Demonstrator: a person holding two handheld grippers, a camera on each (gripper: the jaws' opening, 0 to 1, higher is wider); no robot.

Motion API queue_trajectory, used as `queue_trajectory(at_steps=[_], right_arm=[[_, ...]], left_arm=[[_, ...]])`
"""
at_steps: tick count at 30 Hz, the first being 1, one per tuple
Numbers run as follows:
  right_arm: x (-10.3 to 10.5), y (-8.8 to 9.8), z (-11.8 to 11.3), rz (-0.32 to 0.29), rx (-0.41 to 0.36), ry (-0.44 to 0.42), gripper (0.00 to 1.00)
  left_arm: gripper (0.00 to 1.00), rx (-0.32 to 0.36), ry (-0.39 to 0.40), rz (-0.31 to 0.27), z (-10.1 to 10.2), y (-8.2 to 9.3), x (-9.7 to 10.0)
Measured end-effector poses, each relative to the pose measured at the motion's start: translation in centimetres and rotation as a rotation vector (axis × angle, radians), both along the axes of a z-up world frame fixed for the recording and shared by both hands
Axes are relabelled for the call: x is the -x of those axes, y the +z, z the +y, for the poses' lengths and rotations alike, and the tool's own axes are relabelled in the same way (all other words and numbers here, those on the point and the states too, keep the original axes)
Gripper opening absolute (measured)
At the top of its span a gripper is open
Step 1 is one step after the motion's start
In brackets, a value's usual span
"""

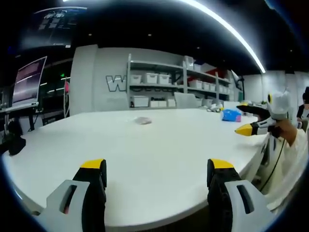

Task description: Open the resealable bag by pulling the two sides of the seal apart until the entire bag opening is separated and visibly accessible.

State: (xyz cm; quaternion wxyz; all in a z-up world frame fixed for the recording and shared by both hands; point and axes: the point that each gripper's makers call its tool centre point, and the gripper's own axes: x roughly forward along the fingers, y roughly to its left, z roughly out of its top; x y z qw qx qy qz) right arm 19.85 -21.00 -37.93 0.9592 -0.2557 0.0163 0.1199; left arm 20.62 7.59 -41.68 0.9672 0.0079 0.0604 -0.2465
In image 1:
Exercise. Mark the grey laptop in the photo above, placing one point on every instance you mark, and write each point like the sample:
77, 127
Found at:
184, 100

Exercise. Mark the hanging ceiling screen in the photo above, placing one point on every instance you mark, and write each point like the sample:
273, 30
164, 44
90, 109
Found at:
49, 25

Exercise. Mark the black bag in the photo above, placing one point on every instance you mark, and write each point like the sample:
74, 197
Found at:
12, 145

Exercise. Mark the clear resealable bag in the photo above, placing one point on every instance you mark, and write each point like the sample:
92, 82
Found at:
143, 120

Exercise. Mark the computer monitor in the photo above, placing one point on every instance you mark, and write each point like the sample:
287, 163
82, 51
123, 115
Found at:
26, 82

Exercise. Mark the long ceiling light strip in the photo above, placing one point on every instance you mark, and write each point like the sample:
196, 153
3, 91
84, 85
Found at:
227, 26

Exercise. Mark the blue tissue packet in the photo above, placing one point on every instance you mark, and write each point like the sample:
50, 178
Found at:
230, 115

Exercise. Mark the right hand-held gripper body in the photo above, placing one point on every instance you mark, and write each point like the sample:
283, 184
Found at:
280, 104

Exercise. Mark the grey metal storage shelf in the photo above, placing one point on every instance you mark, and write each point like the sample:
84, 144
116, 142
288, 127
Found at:
178, 82

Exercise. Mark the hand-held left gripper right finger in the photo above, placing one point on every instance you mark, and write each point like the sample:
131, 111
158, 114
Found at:
224, 193

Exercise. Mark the pink cloth on stand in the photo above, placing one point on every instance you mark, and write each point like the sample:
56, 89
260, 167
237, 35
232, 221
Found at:
66, 88

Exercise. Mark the person's right hand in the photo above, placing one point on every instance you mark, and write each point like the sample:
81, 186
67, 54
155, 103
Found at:
286, 131

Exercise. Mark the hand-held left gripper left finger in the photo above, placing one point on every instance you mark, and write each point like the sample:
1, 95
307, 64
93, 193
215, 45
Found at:
91, 193

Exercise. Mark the row of white storage bins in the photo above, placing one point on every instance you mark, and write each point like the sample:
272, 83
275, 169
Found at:
173, 84

